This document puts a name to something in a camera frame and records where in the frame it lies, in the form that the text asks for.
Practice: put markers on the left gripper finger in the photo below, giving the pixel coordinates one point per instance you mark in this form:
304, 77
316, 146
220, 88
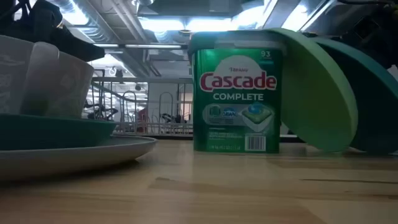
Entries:
77, 48

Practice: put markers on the clear plastic measuring cup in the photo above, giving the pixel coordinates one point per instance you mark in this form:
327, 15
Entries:
40, 77

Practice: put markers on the teal plate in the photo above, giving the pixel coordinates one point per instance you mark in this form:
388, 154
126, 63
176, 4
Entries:
376, 102

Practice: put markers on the light green plate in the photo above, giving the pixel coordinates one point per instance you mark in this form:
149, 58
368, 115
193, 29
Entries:
317, 93

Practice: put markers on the grey plate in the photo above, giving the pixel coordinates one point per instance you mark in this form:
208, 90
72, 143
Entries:
77, 158

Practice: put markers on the green Cascade detergent tub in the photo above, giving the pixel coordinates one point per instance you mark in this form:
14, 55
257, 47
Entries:
236, 102

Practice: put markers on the black aluminium frame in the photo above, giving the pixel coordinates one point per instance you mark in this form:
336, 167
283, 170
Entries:
292, 139

